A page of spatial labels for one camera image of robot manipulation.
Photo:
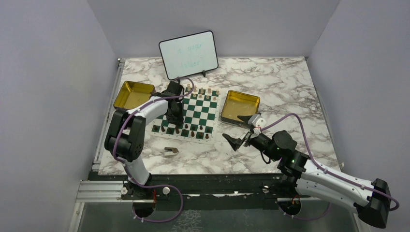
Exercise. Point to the gold tin box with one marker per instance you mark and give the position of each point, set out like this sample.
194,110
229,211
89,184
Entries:
238,104
132,95

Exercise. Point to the right gold tin box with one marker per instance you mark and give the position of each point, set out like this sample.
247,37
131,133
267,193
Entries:
238,104

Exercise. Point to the small whiteboard on stand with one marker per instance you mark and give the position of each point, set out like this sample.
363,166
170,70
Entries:
189,55

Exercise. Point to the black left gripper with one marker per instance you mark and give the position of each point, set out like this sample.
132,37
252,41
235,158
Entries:
180,118

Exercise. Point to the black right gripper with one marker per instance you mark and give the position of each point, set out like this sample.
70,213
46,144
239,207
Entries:
235,143

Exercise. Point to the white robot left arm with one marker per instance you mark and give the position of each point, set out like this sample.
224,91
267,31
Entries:
126,133

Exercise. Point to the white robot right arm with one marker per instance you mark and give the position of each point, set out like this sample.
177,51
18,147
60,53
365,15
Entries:
303,175

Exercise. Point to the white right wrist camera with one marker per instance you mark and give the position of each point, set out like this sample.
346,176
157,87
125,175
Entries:
257,122

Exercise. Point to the beige plastic clip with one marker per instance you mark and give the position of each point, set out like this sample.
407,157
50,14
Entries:
170,151

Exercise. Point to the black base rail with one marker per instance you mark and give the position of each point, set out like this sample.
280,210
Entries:
212,192

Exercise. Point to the left gold tin box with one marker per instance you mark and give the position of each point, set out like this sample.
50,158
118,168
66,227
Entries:
132,95

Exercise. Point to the green white chess board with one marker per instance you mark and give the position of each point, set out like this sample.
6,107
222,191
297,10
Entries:
202,113

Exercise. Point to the light chess pieces row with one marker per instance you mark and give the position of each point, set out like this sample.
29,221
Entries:
199,93

